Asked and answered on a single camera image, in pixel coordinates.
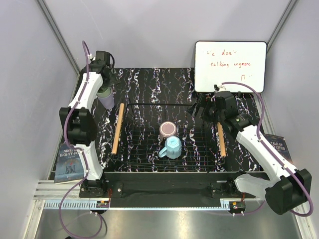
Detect mauve ceramic mug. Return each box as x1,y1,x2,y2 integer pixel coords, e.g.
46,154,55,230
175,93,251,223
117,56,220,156
159,121,177,141

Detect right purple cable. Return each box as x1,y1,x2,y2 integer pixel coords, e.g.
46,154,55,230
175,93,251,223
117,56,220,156
209,81,314,217

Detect white whiteboard black frame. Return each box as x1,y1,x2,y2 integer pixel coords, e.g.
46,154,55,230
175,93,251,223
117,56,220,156
194,41,267,93

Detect right wooden rack handle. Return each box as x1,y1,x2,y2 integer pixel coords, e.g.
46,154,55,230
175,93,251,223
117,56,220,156
217,122,226,157

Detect lavender plastic cup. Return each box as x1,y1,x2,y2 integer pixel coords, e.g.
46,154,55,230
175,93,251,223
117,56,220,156
98,93,115,110

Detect light blue ceramic mug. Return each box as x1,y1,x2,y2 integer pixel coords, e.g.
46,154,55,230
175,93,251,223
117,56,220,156
159,135,181,159

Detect black wire dish rack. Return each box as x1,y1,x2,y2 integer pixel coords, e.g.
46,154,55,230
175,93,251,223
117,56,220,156
108,103,224,172

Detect left wooden rack handle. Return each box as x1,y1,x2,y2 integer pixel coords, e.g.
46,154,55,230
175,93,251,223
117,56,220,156
112,103,125,155

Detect wooden rack handle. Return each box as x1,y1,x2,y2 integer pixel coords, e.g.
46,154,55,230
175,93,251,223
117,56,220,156
112,103,125,155
217,122,226,157

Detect Nineteen Eighty-Four book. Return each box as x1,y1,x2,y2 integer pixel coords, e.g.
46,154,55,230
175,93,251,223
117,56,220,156
54,143,84,184

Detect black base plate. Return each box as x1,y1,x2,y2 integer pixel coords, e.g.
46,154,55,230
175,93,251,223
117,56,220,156
79,172,251,210

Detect Tale of Two Cities book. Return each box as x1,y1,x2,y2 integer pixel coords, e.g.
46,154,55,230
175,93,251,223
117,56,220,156
264,134,293,163

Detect black marble pattern mat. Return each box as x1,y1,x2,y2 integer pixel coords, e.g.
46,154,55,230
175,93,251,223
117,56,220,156
92,68,262,172

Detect white cable duct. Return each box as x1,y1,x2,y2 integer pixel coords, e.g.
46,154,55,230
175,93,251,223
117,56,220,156
44,200,110,210

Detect purple cable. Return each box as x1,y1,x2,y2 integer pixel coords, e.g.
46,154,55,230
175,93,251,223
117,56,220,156
209,81,314,217
58,40,108,237

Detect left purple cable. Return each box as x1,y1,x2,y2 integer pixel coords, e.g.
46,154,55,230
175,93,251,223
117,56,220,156
58,40,108,237

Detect green plastic cup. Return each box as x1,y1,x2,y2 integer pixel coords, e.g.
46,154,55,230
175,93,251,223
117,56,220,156
97,87,112,98

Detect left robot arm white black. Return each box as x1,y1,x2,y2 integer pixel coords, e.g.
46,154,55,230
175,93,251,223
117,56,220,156
59,51,119,197

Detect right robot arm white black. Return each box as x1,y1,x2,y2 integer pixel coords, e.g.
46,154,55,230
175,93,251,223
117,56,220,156
189,91,314,217

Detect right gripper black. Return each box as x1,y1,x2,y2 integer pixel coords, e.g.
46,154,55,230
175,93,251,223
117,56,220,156
186,94,224,125

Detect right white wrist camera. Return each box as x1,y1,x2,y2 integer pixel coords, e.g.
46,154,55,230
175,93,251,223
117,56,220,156
214,85,226,92

